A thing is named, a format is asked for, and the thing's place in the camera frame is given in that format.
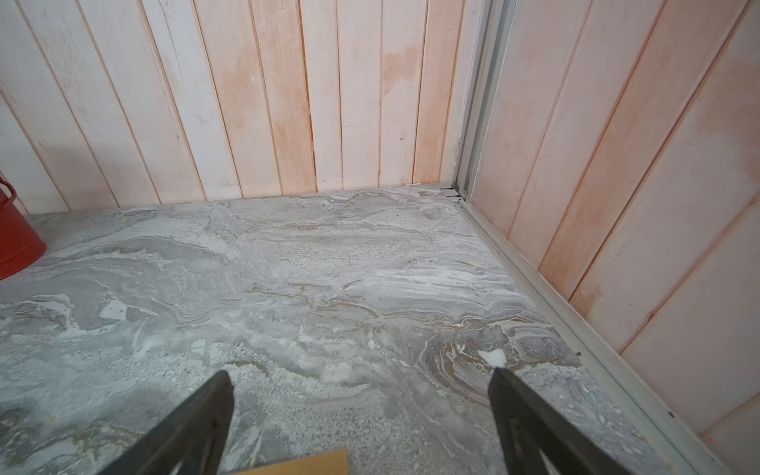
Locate red metal pen bucket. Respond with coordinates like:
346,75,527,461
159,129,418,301
0,178,47,280

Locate brown kraft file bag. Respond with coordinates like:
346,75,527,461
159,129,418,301
237,450,350,475

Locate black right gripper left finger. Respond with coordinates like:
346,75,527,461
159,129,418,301
101,370,235,474

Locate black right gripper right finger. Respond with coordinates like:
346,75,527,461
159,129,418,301
488,368,629,474

